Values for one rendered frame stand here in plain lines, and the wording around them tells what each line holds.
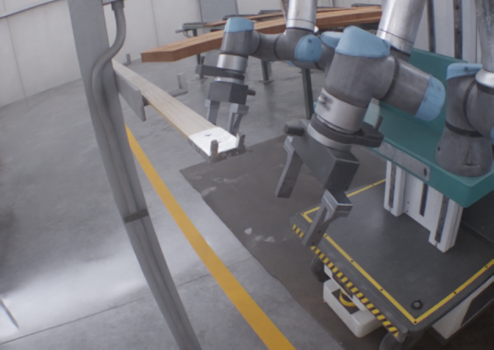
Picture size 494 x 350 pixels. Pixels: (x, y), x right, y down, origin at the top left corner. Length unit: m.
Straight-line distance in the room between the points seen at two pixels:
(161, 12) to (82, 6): 8.63
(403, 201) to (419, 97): 0.82
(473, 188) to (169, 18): 8.86
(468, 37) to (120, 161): 0.83
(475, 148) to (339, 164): 0.38
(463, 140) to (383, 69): 0.32
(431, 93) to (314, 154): 0.22
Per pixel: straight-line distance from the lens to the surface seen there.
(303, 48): 0.92
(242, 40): 0.95
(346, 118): 0.53
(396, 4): 0.67
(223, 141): 0.27
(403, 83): 0.54
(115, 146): 0.65
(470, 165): 0.81
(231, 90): 0.90
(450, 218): 1.13
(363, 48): 0.51
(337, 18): 2.46
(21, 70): 9.11
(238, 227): 1.88
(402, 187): 1.29
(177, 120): 0.33
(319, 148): 0.55
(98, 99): 0.62
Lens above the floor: 1.11
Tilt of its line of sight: 26 degrees down
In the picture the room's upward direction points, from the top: 8 degrees counter-clockwise
